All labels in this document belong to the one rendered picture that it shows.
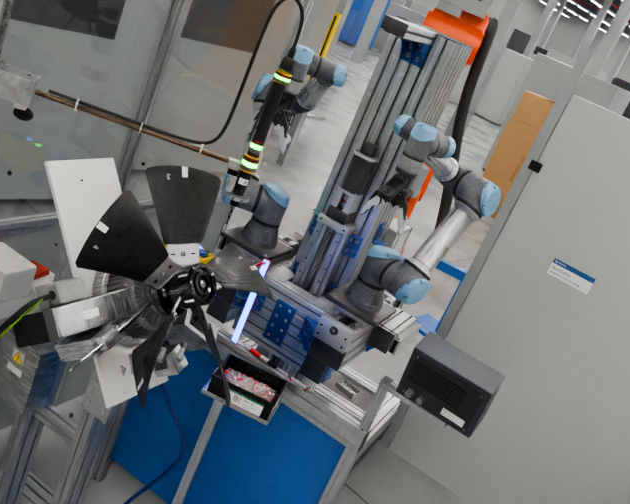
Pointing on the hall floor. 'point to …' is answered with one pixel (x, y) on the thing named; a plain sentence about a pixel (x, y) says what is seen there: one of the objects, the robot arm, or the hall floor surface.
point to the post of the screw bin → (198, 452)
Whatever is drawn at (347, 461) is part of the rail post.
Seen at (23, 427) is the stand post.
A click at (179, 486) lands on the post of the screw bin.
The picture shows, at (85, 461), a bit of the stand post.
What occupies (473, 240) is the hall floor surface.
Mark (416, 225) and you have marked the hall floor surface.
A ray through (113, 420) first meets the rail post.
